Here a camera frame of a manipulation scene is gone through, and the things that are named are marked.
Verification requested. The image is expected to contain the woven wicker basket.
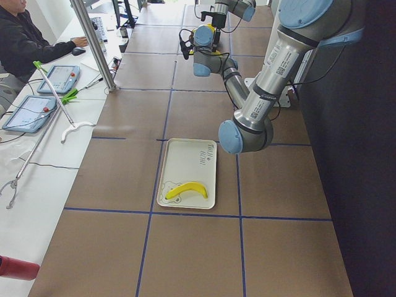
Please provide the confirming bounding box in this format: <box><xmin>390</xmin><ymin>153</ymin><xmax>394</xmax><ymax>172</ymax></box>
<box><xmin>210</xmin><ymin>50</ymin><xmax>222</xmax><ymax>55</ymax></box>

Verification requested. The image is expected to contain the aluminium frame post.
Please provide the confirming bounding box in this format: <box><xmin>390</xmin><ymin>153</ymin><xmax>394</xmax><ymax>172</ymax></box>
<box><xmin>70</xmin><ymin>0</ymin><xmax>116</xmax><ymax>92</ymax></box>

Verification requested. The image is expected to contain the yellow banana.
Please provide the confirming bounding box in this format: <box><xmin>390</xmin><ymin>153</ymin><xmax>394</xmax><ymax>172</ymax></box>
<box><xmin>193</xmin><ymin>24</ymin><xmax>215</xmax><ymax>34</ymax></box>
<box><xmin>165</xmin><ymin>182</ymin><xmax>208</xmax><ymax>200</ymax></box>

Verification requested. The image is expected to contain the long reacher grabber tool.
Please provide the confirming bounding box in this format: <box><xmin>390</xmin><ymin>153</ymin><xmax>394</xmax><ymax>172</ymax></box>
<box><xmin>33</xmin><ymin>61</ymin><xmax>95</xmax><ymax>144</ymax></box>

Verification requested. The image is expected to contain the upper teach pendant tablet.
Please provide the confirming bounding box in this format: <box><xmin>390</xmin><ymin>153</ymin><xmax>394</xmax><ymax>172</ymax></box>
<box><xmin>44</xmin><ymin>65</ymin><xmax>80</xmax><ymax>95</ymax></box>

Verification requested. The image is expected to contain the black computer mouse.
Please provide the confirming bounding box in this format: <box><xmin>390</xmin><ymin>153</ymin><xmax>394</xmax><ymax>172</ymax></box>
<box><xmin>71</xmin><ymin>47</ymin><xmax>86</xmax><ymax>56</ymax></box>

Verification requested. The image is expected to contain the white bear-print tray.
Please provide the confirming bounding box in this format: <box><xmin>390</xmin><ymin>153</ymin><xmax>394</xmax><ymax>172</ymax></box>
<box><xmin>157</xmin><ymin>138</ymin><xmax>217</xmax><ymax>209</ymax></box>

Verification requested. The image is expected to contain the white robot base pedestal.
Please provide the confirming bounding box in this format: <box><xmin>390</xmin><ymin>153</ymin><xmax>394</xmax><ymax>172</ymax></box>
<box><xmin>244</xmin><ymin>77</ymin><xmax>293</xmax><ymax>108</ymax></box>

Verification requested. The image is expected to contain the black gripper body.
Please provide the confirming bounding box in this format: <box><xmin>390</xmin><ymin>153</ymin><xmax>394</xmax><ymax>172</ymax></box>
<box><xmin>212</xmin><ymin>12</ymin><xmax>226</xmax><ymax>28</ymax></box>

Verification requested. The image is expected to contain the keyboard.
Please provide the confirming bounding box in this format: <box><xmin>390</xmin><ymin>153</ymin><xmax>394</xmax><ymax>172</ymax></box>
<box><xmin>90</xmin><ymin>17</ymin><xmax>108</xmax><ymax>43</ymax></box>

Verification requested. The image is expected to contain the lower teach pendant tablet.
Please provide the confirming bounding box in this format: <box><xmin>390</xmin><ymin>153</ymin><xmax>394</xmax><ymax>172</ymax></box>
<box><xmin>2</xmin><ymin>95</ymin><xmax>57</xmax><ymax>133</ymax></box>

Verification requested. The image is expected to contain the red cylinder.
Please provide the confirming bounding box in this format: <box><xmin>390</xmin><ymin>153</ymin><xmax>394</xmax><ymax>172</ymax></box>
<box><xmin>1</xmin><ymin>256</ymin><xmax>40</xmax><ymax>280</ymax></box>

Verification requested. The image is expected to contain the person in black jacket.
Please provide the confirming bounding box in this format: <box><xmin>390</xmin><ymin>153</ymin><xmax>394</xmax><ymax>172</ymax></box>
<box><xmin>1</xmin><ymin>1</ymin><xmax>88</xmax><ymax>82</ymax></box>

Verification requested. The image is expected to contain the teach pendant tablet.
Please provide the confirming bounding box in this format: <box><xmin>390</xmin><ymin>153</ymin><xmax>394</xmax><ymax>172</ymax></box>
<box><xmin>44</xmin><ymin>65</ymin><xmax>80</xmax><ymax>95</ymax></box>
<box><xmin>2</xmin><ymin>95</ymin><xmax>57</xmax><ymax>133</ymax></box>

